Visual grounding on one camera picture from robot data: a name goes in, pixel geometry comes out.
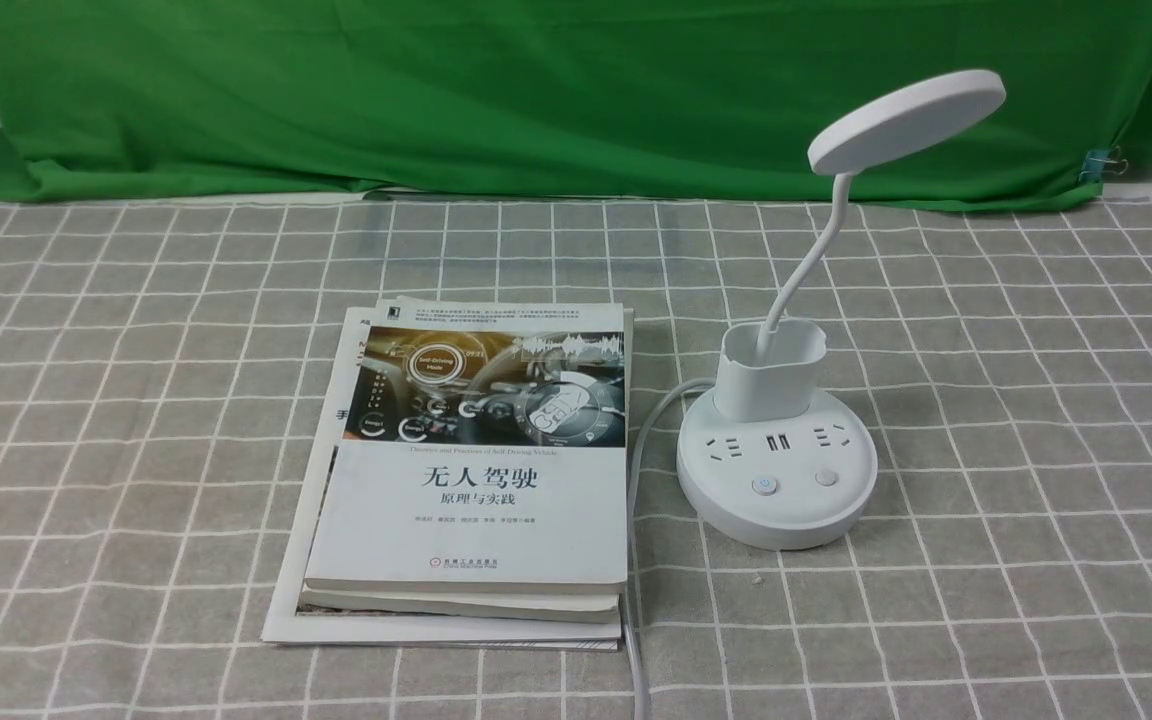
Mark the green backdrop cloth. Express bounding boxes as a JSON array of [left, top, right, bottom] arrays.
[[0, 1, 1152, 211]]

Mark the white desk lamp with sockets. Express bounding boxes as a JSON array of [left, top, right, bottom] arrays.
[[676, 69, 1006, 551]]

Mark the blue binder clip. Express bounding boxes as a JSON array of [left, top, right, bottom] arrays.
[[1076, 146, 1130, 184]]

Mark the self-driving book, top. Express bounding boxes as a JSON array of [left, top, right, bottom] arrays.
[[304, 303, 629, 597]]

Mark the grey checked tablecloth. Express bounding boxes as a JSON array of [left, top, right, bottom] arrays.
[[0, 200, 1152, 719]]

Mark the large white bottom book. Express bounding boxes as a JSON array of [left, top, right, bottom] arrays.
[[262, 306, 622, 652]]

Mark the white lamp power cable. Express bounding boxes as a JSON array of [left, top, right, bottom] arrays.
[[623, 378, 717, 720]]

